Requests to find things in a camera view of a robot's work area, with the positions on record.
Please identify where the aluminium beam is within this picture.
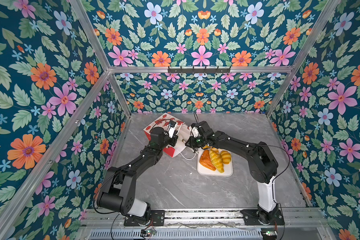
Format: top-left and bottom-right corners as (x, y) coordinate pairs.
(108, 66), (292, 74)
(0, 70), (110, 240)

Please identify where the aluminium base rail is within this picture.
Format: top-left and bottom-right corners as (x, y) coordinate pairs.
(86, 208), (328, 229)

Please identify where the aluminium frame post right rear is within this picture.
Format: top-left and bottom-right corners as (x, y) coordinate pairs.
(266, 0), (341, 119)

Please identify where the black hook rail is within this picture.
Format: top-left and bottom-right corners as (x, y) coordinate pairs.
(168, 66), (231, 75)

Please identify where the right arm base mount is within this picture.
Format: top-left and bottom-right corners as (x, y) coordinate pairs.
(240, 205), (285, 226)

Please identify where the aluminium left side beam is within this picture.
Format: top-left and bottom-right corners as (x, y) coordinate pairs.
(0, 70), (110, 240)

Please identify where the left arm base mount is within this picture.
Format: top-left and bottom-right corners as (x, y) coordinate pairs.
(124, 204), (165, 227)

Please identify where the aluminium frame post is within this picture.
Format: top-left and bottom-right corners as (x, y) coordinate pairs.
(266, 0), (341, 119)
(70, 1), (131, 119)

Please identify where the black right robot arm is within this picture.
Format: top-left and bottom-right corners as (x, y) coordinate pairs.
(186, 121), (279, 214)

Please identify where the orange brown fake croissant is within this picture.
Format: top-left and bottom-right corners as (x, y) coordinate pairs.
(199, 150), (216, 171)

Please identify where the white plastic tray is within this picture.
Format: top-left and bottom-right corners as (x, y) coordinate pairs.
(197, 147), (233, 177)

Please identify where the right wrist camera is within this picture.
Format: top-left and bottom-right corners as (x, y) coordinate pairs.
(191, 127), (200, 138)

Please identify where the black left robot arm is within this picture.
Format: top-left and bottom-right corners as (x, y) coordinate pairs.
(95, 127), (178, 220)

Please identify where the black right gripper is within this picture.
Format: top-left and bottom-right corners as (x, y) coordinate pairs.
(184, 136), (207, 148)

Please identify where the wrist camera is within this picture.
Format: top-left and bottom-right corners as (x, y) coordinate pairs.
(191, 127), (200, 138)
(168, 120), (178, 138)

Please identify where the red printed white paper bag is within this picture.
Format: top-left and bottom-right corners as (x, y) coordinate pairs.
(143, 113), (191, 158)

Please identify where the aluminium rear top beam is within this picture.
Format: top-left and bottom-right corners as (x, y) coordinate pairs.
(108, 66), (292, 74)

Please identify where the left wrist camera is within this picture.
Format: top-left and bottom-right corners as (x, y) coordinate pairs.
(168, 120), (178, 138)

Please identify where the aluminium frame post left rear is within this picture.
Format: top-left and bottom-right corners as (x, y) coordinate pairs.
(70, 1), (131, 119)

